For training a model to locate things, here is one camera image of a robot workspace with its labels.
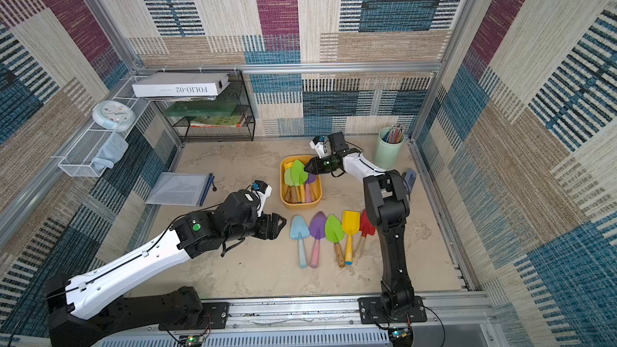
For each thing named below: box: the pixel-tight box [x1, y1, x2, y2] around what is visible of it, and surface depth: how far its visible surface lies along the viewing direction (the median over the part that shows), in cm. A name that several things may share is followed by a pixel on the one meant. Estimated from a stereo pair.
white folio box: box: [131, 72, 231, 98], surface depth 81 cm
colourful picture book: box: [190, 114, 243, 129], surface depth 103 cm
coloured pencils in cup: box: [381, 123, 405, 144], surface depth 102 cm
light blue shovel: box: [289, 214, 311, 270], surface depth 91 cm
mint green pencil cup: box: [375, 126, 405, 170], surface depth 103 cm
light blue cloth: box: [91, 130, 129, 172], surface depth 70 cm
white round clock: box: [91, 99, 136, 132], surface depth 76 cm
